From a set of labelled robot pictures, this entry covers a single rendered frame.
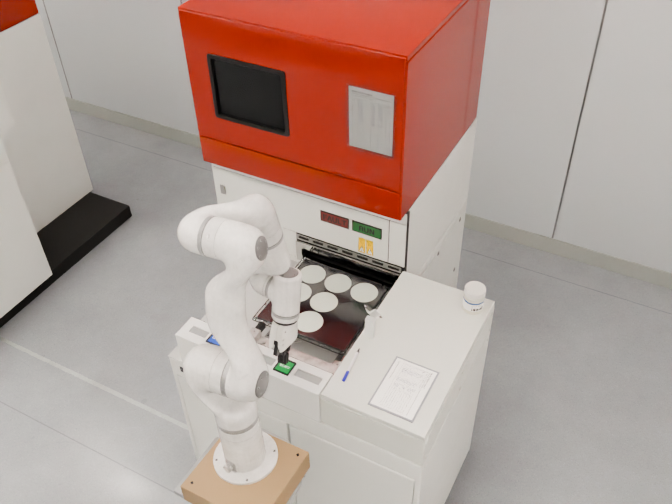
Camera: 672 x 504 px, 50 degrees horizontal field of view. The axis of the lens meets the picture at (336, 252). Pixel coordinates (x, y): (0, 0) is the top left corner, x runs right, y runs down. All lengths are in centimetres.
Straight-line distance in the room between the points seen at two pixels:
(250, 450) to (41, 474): 155
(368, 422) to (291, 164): 91
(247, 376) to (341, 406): 47
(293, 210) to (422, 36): 86
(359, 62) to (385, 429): 108
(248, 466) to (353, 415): 35
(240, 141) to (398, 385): 101
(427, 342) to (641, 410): 150
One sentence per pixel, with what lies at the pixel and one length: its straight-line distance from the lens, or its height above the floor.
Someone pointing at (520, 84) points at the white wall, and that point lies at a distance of 379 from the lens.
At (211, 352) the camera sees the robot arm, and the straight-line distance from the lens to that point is 192.
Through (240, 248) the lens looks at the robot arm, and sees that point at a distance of 167.
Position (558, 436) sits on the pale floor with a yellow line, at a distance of 344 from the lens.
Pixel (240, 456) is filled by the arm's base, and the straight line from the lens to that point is 212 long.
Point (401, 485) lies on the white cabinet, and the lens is 241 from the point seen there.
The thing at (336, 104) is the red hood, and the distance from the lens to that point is 228.
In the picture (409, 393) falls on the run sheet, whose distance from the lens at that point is 224.
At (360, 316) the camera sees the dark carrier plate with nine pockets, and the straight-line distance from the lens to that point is 254.
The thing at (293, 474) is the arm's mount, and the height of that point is 90.
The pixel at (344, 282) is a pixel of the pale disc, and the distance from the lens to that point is 267.
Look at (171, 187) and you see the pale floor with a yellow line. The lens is 480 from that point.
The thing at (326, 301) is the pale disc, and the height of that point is 90.
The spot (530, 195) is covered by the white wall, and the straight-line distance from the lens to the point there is 410.
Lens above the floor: 274
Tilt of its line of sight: 41 degrees down
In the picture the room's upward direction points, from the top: 2 degrees counter-clockwise
